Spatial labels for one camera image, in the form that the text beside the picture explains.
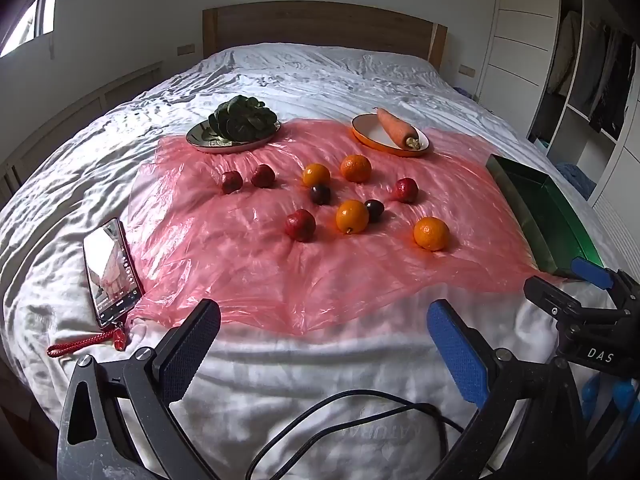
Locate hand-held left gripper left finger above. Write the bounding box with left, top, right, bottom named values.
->
left=56, top=298, right=222, bottom=480

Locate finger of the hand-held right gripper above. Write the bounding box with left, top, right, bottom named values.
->
left=571, top=256, right=640, bottom=307
left=523, top=276, right=622, bottom=329

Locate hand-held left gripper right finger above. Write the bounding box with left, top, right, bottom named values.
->
left=426, top=299, right=586, bottom=480

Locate green rectangular tray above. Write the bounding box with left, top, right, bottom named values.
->
left=486, top=154, right=605, bottom=280

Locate orange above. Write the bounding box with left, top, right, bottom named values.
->
left=335, top=199, right=370, bottom=235
left=302, top=163, right=332, bottom=189
left=413, top=216, right=450, bottom=252
left=340, top=154, right=373, bottom=183

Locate person's right hand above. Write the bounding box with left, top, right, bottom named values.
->
left=581, top=374, right=640, bottom=424

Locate blue cloth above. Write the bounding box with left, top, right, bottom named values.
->
left=555, top=161, right=598, bottom=198

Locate pink plastic sheet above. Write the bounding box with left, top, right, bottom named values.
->
left=125, top=119, right=546, bottom=336

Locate smartphone in red case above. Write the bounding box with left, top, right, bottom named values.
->
left=82, top=217, right=146, bottom=330

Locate black hanging garment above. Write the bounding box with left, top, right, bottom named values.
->
left=590, top=30, right=640, bottom=136

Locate grey hanging jacket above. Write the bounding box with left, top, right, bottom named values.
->
left=570, top=20, right=608, bottom=116

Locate patterned round plate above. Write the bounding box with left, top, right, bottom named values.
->
left=186, top=119, right=282, bottom=154

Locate beige hanging jacket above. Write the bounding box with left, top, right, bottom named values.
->
left=547, top=10, right=581, bottom=96

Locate carrot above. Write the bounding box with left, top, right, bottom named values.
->
left=376, top=107, right=421, bottom=151

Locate orange oval dish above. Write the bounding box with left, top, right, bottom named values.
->
left=351, top=113, right=431, bottom=158

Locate leafy green vegetable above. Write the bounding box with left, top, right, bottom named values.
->
left=207, top=95, right=279, bottom=142

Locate white wardrobe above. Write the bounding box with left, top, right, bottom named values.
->
left=475, top=0, right=640, bottom=211

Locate bed with white sheet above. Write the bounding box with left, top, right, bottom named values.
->
left=0, top=44, right=621, bottom=480

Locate wooden headboard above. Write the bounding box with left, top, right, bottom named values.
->
left=202, top=1, right=448, bottom=71

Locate window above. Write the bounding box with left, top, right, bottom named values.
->
left=0, top=0, right=86, bottom=58

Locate red phone lanyard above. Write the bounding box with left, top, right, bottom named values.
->
left=46, top=327, right=128, bottom=359

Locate black cable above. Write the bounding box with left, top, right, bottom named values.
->
left=245, top=389, right=466, bottom=480

